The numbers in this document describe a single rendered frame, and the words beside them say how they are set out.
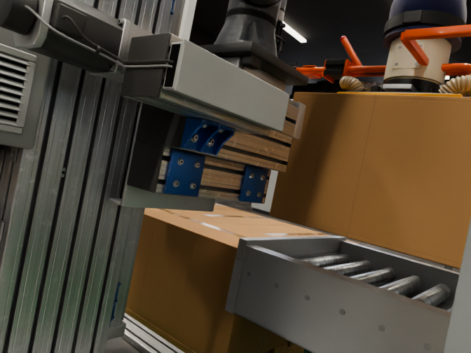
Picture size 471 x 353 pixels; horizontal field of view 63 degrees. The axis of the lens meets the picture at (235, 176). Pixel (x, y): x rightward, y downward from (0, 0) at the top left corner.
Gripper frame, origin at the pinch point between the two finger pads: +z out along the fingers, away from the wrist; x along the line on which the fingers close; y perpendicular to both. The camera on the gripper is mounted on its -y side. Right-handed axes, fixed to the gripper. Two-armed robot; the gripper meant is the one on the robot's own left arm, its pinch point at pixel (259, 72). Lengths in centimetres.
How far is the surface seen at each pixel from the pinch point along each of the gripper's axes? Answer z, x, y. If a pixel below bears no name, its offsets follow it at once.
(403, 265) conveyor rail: 64, 29, 61
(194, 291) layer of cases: 86, -21, 7
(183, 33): -107, 177, -274
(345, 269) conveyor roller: 66, 4, 50
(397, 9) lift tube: -16, -8, 54
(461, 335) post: 58, -53, 91
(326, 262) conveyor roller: 67, 7, 41
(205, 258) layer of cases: 73, -21, 9
